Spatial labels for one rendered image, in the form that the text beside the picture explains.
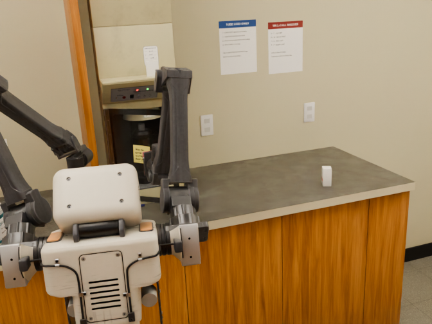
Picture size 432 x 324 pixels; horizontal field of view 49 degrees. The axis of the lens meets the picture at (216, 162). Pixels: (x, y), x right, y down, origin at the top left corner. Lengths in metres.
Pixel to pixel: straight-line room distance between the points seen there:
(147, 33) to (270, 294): 1.27
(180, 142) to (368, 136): 1.93
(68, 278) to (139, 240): 0.19
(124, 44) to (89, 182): 0.91
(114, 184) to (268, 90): 1.64
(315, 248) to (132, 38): 1.22
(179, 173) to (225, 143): 1.33
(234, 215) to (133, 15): 0.91
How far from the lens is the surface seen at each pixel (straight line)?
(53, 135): 1.62
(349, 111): 3.00
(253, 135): 2.71
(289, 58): 2.74
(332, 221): 2.25
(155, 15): 2.03
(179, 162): 1.35
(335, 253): 2.33
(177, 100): 1.38
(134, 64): 2.02
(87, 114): 1.93
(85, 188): 1.21
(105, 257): 1.18
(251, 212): 2.00
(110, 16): 2.00
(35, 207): 1.36
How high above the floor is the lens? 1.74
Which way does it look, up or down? 17 degrees down
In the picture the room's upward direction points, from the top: 3 degrees counter-clockwise
